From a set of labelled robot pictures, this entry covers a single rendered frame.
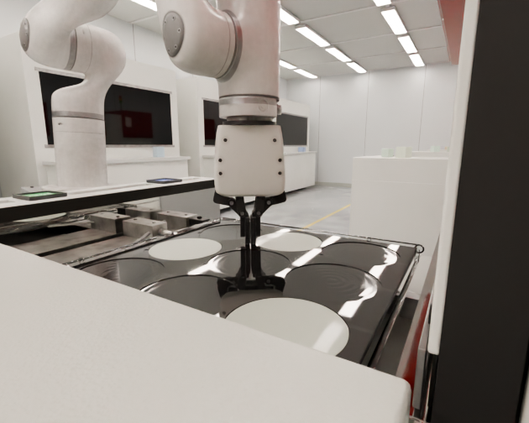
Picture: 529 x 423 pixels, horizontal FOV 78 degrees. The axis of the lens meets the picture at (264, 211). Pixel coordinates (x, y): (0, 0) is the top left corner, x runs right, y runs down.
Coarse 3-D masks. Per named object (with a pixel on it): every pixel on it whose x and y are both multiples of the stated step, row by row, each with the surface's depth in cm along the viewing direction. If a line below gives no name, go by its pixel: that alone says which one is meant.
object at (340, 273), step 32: (224, 224) 60; (128, 256) 43; (224, 256) 43; (256, 256) 43; (288, 256) 43; (320, 256) 43; (352, 256) 43; (384, 256) 43; (160, 288) 34; (192, 288) 34; (224, 288) 34; (256, 288) 33; (288, 288) 33; (320, 288) 34; (352, 288) 34; (384, 288) 33; (352, 320) 27; (352, 352) 23
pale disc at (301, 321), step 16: (256, 304) 30; (272, 304) 30; (288, 304) 30; (304, 304) 30; (240, 320) 27; (256, 320) 27; (272, 320) 27; (288, 320) 27; (304, 320) 27; (320, 320) 27; (336, 320) 27; (288, 336) 25; (304, 336) 25; (320, 336) 25; (336, 336) 25; (336, 352) 23
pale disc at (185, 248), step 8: (176, 240) 50; (184, 240) 50; (192, 240) 50; (200, 240) 50; (208, 240) 50; (152, 248) 46; (160, 248) 46; (168, 248) 46; (176, 248) 46; (184, 248) 46; (192, 248) 46; (200, 248) 46; (208, 248) 46; (216, 248) 46; (160, 256) 43; (168, 256) 43; (176, 256) 43; (184, 256) 43; (192, 256) 43; (200, 256) 43
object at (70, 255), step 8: (112, 240) 57; (120, 240) 57; (128, 240) 57; (136, 240) 57; (80, 248) 53; (88, 248) 53; (96, 248) 53; (104, 248) 53; (112, 248) 53; (48, 256) 49; (56, 256) 49; (64, 256) 49; (72, 256) 49; (80, 256) 49
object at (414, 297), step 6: (396, 294) 43; (408, 294) 43; (414, 294) 43; (420, 294) 43; (408, 300) 42; (414, 300) 42; (390, 306) 44; (402, 306) 43; (408, 306) 43; (414, 306) 42; (390, 312) 44; (402, 312) 43; (408, 312) 43; (414, 312) 42; (408, 318) 43
